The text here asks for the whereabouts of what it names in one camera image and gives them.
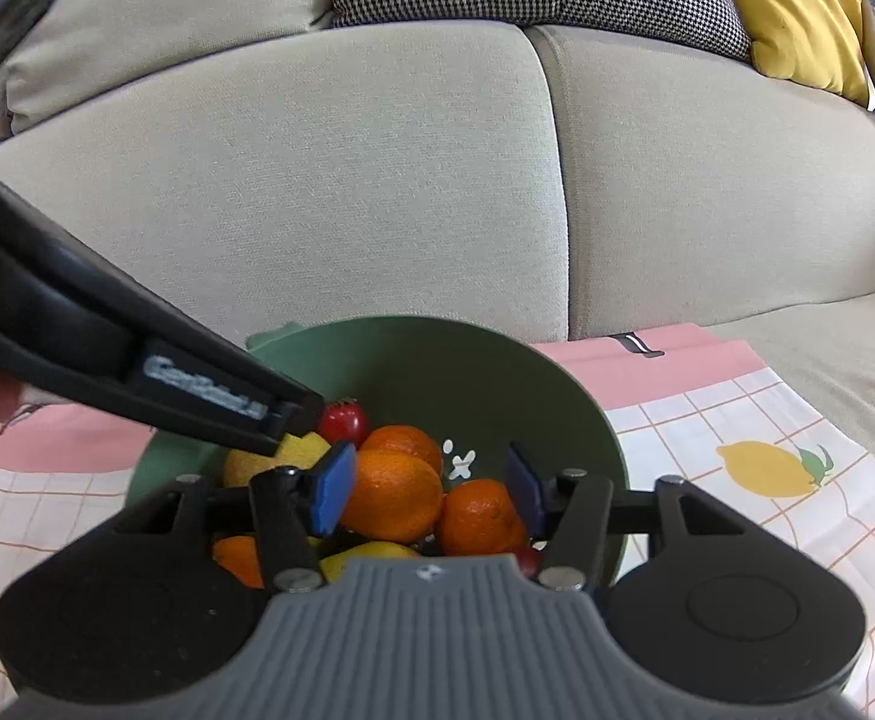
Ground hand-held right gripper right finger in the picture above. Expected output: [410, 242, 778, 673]
[504, 442, 750, 592]

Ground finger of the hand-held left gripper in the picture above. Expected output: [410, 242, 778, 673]
[0, 319, 284, 458]
[265, 397, 326, 437]

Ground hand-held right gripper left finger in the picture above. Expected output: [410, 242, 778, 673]
[111, 441, 358, 593]

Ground large yellow lemon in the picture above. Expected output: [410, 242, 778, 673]
[223, 431, 332, 488]

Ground orange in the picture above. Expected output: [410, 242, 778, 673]
[212, 535, 266, 590]
[336, 450, 445, 545]
[362, 424, 445, 475]
[436, 478, 530, 557]

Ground small yellow lemon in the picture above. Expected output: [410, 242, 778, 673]
[319, 540, 419, 582]

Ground green bowl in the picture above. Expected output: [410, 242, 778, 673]
[124, 315, 630, 593]

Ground pink checked printed cloth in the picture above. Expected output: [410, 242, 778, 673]
[0, 322, 875, 720]

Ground beige sofa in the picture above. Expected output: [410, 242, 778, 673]
[0, 0, 875, 496]

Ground yellow cushion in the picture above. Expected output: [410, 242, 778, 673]
[703, 0, 875, 106]

